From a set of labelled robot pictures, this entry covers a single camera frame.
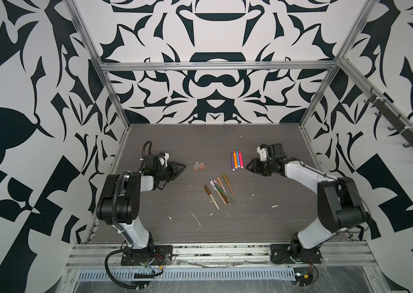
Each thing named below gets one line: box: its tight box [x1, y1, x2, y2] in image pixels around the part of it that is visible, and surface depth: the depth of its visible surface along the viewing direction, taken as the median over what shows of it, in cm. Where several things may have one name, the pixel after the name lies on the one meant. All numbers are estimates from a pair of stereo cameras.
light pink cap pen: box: [209, 180, 227, 205], surface depth 94 cm
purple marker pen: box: [230, 151, 237, 172], surface depth 104 cm
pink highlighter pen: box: [238, 150, 244, 170], surface depth 104 cm
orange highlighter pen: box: [233, 150, 238, 170], surface depth 104 cm
